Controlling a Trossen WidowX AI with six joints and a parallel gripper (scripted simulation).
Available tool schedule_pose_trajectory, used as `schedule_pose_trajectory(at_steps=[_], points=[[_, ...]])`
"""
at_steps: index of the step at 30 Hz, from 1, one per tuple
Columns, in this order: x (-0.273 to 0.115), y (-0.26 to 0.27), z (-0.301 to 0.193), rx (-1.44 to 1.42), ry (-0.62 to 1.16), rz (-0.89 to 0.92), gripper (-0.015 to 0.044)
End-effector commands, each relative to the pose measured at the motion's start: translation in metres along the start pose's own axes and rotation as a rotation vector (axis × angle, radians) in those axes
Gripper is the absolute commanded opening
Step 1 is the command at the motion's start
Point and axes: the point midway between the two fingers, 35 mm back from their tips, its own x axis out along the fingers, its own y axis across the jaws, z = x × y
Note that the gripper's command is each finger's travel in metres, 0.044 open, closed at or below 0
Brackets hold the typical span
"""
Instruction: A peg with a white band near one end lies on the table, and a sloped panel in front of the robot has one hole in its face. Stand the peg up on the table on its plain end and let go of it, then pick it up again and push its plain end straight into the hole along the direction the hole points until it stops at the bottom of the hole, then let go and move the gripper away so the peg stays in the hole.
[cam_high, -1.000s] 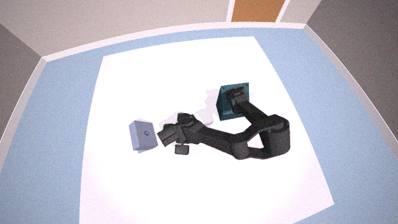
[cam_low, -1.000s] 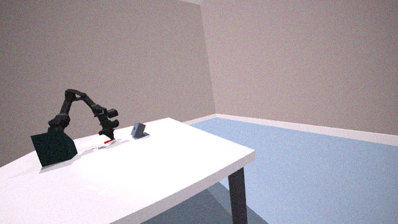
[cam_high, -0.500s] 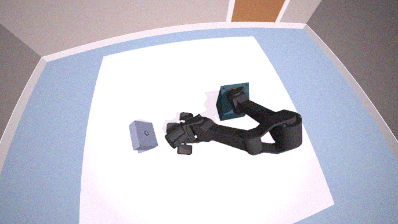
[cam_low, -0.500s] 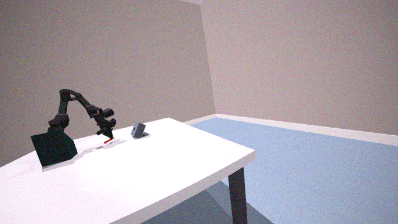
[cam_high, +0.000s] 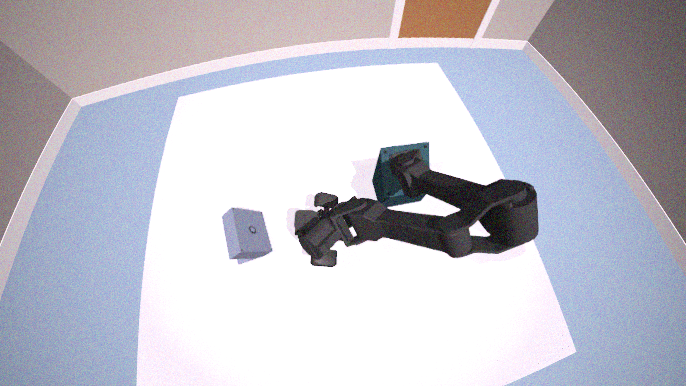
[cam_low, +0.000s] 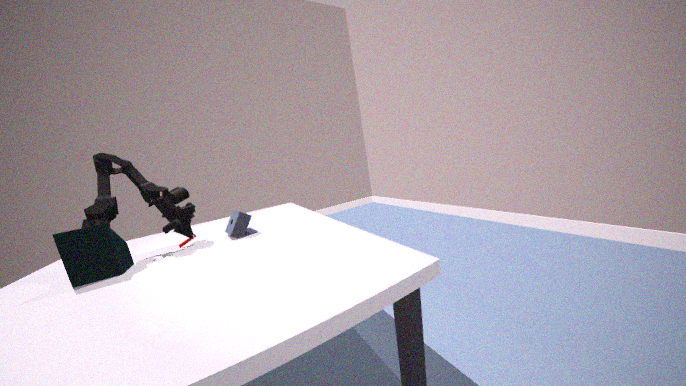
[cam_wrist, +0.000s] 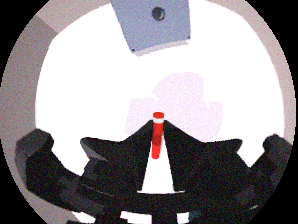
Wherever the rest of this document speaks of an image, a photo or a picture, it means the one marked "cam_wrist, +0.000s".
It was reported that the blue-grey sloped panel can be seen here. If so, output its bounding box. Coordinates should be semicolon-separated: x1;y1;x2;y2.
109;0;192;53

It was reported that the red peg with white band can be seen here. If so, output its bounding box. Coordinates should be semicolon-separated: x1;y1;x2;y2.
150;112;164;160

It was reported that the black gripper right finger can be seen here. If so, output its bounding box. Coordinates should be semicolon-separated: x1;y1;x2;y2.
162;120;243;192

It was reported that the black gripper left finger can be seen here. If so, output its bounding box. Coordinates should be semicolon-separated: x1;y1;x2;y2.
80;120;154;192

